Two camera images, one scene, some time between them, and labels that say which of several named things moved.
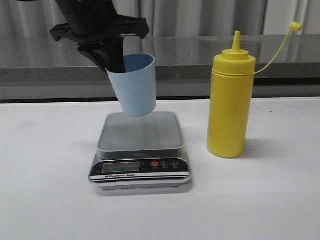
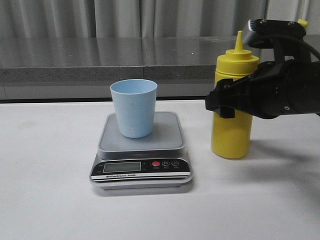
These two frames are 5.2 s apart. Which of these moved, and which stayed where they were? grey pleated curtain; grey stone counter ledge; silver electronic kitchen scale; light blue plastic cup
Moved: light blue plastic cup
Stayed: grey pleated curtain; silver electronic kitchen scale; grey stone counter ledge
